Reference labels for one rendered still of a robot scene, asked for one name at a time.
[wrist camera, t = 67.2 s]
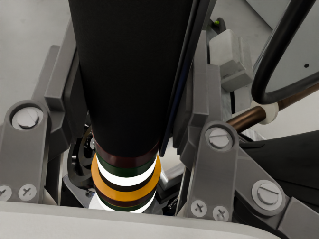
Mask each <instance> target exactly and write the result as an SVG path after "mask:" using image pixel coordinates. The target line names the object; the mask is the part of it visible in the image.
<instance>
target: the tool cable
mask: <svg viewBox="0 0 319 239"><path fill-rule="evenodd" d="M315 2H316V0H292V1H291V3H290V5H289V6H288V8H287V10H286V12H285V14H284V16H283V18H282V19H281V21H280V23H279V25H278V27H277V29H276V31H275V33H274V35H273V37H272V39H271V41H270V43H269V45H268V47H267V49H266V51H265V53H264V55H263V57H262V60H261V62H260V64H259V67H258V69H257V71H256V74H255V77H254V80H253V83H252V87H251V95H252V98H253V100H252V103H251V107H250V109H251V108H253V107H255V106H261V107H262V108H263V109H264V110H265V112H266V119H265V120H263V121H261V122H259V124H261V125H266V124H269V123H271V122H273V121H274V120H275V119H276V117H277V115H278V111H279V107H278V103H277V102H278V101H281V100H284V99H286V98H288V97H291V96H293V95H295V94H297V93H299V92H301V91H303V90H305V89H307V88H309V87H311V86H313V85H315V84H317V83H319V71H318V72H316V73H314V74H312V75H309V76H307V77H305V78H303V79H301V80H299V81H297V82H295V83H292V84H290V85H288V86H285V87H283V88H280V89H278V90H275V91H272V92H265V89H266V86H267V84H268V82H269V80H270V78H271V76H272V74H273V72H274V70H275V68H276V66H277V64H278V63H279V61H280V59H281V57H282V56H283V54H284V52H285V50H286V49H287V47H288V45H289V44H290V42H291V41H292V39H293V37H294V36H295V34H296V32H297V31H298V29H299V27H300V26H301V24H302V23H303V21H304V19H305V18H306V16H307V14H308V13H309V11H310V10H311V8H312V6H313V5H314V3H315Z"/></svg>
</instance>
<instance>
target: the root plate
mask: <svg viewBox="0 0 319 239"><path fill-rule="evenodd" d="M63 181H64V183H65V185H66V186H67V187H68V189H69V190H70V191H71V192H72V194H73V195H74V196H75V197H76V198H77V200H78V201H79V202H80V203H81V204H82V205H83V207H84V208H88V209H89V205H90V202H91V200H92V198H93V196H91V197H90V198H88V197H86V195H85V192H86V191H85V190H82V189H79V188H77V187H76V186H74V185H73V184H72V183H71V182H70V180H69V178H68V174H66V175H65V176H64V177H63Z"/></svg>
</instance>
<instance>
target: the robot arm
mask: <svg viewBox="0 0 319 239"><path fill-rule="evenodd" d="M87 113H88V105H87V99H86V94H85V89H84V82H83V77H82V72H81V66H80V61H79V56H78V51H77V46H76V40H75V34H74V28H73V23H72V18H71V16H70V19H69V22H68V25H67V28H66V31H65V34H64V37H63V40H62V43H61V45H60V46H59V45H51V46H50V48H49V50H48V53H47V56H46V58H45V61H44V64H43V66H42V69H41V72H40V75H39V78H38V81H37V84H36V86H35V89H34V91H33V94H32V97H31V99H30V100H22V101H19V102H17V103H15V104H14V105H12V106H11V107H10V108H9V109H8V111H7V113H6V115H5V118H4V122H3V123H1V124H0V239H319V214H318V213H317V212H315V211H314V210H312V209H311V208H309V207H308V206H306V205H305V204H303V203H302V202H300V201H299V200H297V199H296V198H294V197H291V198H290V197H289V196H287V195H286V194H285V193H284V191H283V189H282V188H281V186H280V185H279V184H278V183H277V182H276V181H275V180H274V179H273V178H272V177H271V176H270V175H269V174H268V173H267V172H266V171H265V170H264V169H262V168H261V167H260V166H259V165H258V164H257V163H256V162H255V161H254V160H253V159H252V158H251V157H250V156H249V155H248V154H247V153H246V152H245V151H244V150H243V149H242V148H240V147H239V136H238V134H237V131H236V130H235V129H234V128H233V127H232V126H231V125H230V124H228V123H226V122H224V121H223V111H222V94H221V78H220V67H219V65H215V64H208V63H207V33H206V31H204V30H202V31H201V35H200V38H199V41H198V45H197V48H196V52H195V55H194V58H193V62H192V65H191V68H190V71H189V74H188V78H187V81H186V84H185V87H184V91H183V94H182V97H181V100H180V104H179V107H178V111H177V114H176V117H175V121H174V125H173V148H177V155H180V157H179V159H180V161H181V162H182V163H183V164H184V165H185V168H184V173H183V178H182V183H181V188H180V192H179V197H178V203H177V208H176V213H175V216H165V215H155V214H145V213H135V212H125V211H110V210H99V209H88V208H77V207H66V206H60V200H61V186H62V172H63V158H64V152H65V151H66V150H68V149H69V148H70V144H76V141H77V138H81V137H82V135H83V130H84V125H85V121H86V117H87ZM232 217H234V219H235V220H237V221H238V222H239V223H240V224H239V223H232Z"/></svg>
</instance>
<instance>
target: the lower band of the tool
mask: <svg viewBox="0 0 319 239"><path fill-rule="evenodd" d="M91 171H92V177H93V180H94V183H95V185H96V186H97V188H98V189H99V190H100V191H101V192H102V193H103V194H104V195H106V196H107V197H109V198H111V199H114V200H117V201H124V202H127V201H134V200H137V199H140V198H142V197H144V196H145V195H147V194H148V193H150V192H151V191H152V190H153V188H154V187H155V186H156V184H157V182H158V180H159V178H160V173H161V162H160V158H159V155H158V154H157V158H156V163H155V169H154V173H153V176H152V178H151V179H150V181H149V182H148V183H147V184H146V185H145V186H144V187H142V188H141V189H138V190H136V191H133V192H119V191H116V190H114V189H112V188H110V187H108V186H107V185H106V184H105V183H104V182H103V180H102V179H101V177H100V175H99V171H98V162H97V156H96V154H95V155H94V158H93V161H92V168H91Z"/></svg>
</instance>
